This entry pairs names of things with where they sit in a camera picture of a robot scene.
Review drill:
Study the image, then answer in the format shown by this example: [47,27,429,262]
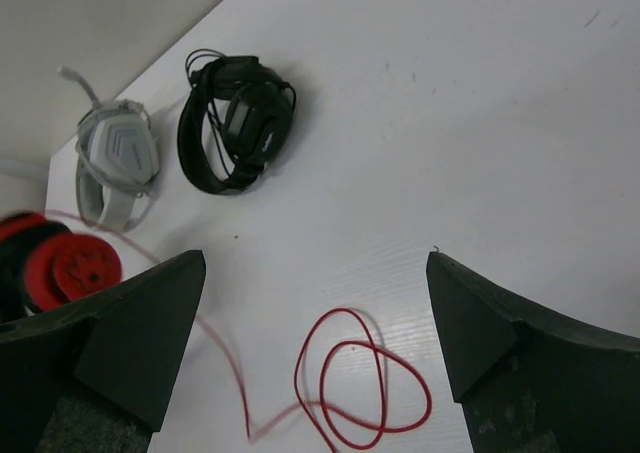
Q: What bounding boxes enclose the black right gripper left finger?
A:
[1,250,206,452]

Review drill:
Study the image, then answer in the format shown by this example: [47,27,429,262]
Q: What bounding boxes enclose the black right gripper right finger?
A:
[426,251,639,452]

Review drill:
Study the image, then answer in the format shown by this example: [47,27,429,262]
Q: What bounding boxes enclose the red and black headphones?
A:
[1,211,122,323]

